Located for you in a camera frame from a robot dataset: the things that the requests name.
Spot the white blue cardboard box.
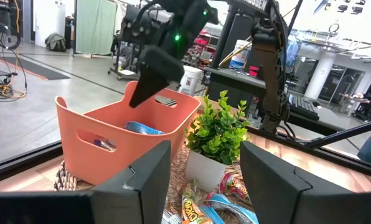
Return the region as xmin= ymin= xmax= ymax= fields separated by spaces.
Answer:
xmin=228 ymin=39 xmax=252 ymax=70

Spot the grey desk top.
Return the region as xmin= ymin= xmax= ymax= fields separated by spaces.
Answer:
xmin=203 ymin=66 xmax=267 ymax=108

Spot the salmon orange handled plastic basket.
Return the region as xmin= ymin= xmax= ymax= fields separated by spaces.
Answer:
xmin=54 ymin=80 xmax=202 ymax=187

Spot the green plant in white pot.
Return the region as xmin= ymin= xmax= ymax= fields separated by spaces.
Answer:
xmin=184 ymin=89 xmax=252 ymax=194

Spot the grey keyboard shelf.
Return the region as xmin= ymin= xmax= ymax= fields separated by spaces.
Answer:
xmin=284 ymin=99 xmax=365 ymax=141

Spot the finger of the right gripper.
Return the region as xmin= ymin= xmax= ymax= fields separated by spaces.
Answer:
xmin=129 ymin=63 xmax=171 ymax=109

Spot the yellow floor cable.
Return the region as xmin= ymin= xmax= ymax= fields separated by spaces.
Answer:
xmin=0 ymin=83 xmax=27 ymax=100

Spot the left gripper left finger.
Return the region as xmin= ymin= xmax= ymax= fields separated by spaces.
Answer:
xmin=90 ymin=139 xmax=173 ymax=224

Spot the white plastic bucket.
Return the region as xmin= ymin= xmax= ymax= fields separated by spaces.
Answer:
xmin=178 ymin=65 xmax=204 ymax=96

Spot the dark bag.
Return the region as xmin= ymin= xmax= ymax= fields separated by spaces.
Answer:
xmin=44 ymin=32 xmax=68 ymax=53

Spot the backlit black keyboard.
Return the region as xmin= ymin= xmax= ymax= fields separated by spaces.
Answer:
xmin=287 ymin=94 xmax=321 ymax=122

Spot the shelf with red bins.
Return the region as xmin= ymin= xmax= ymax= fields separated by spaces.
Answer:
xmin=182 ymin=27 xmax=219 ymax=68

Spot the black diagonal desk beam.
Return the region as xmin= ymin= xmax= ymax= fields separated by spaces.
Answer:
xmin=303 ymin=117 xmax=371 ymax=149

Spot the pile of snack packets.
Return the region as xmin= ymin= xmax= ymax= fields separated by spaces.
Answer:
xmin=218 ymin=172 xmax=251 ymax=205

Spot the black floor mat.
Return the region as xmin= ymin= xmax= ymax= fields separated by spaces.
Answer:
xmin=0 ymin=55 xmax=71 ymax=82

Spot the black aluminium table frame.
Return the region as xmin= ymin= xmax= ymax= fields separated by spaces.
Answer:
xmin=0 ymin=124 xmax=371 ymax=187

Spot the silver blue granola bar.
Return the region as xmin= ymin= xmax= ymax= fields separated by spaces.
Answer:
xmin=161 ymin=205 xmax=182 ymax=224

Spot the white building pillar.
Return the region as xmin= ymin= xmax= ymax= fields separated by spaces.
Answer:
xmin=303 ymin=50 xmax=338 ymax=100

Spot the round woven placemat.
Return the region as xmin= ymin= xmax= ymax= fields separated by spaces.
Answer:
xmin=50 ymin=141 xmax=261 ymax=224

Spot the white cabinet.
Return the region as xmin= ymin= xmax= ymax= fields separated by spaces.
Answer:
xmin=32 ymin=0 xmax=67 ymax=48

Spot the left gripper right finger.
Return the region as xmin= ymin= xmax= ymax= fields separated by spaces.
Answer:
xmin=239 ymin=141 xmax=322 ymax=224

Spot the green curtain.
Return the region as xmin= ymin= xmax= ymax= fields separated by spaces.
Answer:
xmin=75 ymin=0 xmax=118 ymax=57

